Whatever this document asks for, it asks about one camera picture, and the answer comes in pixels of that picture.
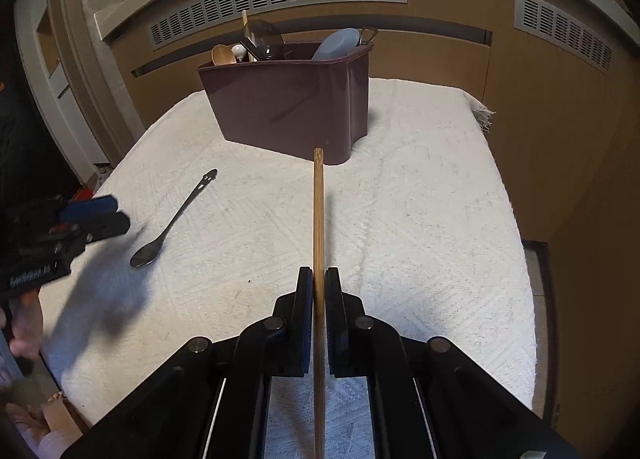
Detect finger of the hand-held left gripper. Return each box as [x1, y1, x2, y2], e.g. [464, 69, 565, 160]
[75, 214, 132, 246]
[62, 195, 120, 220]

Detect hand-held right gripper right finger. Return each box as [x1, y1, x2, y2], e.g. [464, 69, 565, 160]
[325, 266, 583, 459]

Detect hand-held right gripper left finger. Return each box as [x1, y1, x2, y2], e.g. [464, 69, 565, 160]
[62, 266, 315, 459]

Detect metal spoon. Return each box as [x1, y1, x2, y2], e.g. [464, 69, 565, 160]
[130, 169, 219, 268]

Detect maroon plastic utensil holder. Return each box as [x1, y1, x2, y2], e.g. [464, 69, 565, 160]
[196, 41, 374, 167]

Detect light blue plastic spoon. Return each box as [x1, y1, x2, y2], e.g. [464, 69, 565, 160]
[312, 28, 362, 61]

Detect person's left hand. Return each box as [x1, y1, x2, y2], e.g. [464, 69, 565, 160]
[0, 288, 43, 361]

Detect white woven towel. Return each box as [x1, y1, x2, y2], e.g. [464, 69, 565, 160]
[39, 78, 540, 459]

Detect person's bare foot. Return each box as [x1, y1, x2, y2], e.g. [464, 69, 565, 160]
[5, 391, 83, 457]

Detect brown wooden cabinet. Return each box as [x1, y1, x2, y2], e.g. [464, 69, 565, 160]
[45, 0, 640, 459]

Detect short grey vent grille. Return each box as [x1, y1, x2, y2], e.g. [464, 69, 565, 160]
[514, 0, 614, 74]

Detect white wooden frame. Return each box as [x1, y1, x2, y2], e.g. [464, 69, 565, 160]
[14, 0, 121, 174]

